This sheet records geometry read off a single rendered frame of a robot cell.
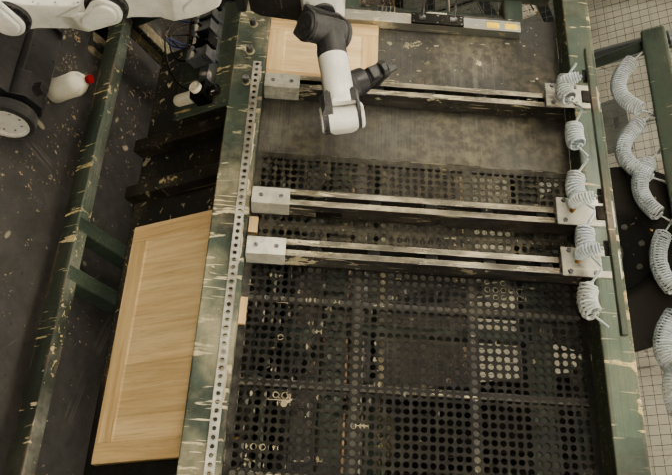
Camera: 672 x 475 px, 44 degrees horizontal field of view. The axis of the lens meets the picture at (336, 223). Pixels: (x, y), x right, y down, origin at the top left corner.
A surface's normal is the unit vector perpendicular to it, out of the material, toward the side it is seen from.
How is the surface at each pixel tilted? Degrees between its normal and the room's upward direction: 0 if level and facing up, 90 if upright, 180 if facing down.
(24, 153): 0
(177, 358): 90
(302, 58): 59
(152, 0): 90
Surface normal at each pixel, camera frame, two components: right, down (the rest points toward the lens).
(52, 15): -0.05, 0.87
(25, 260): 0.89, -0.18
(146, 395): -0.46, -0.45
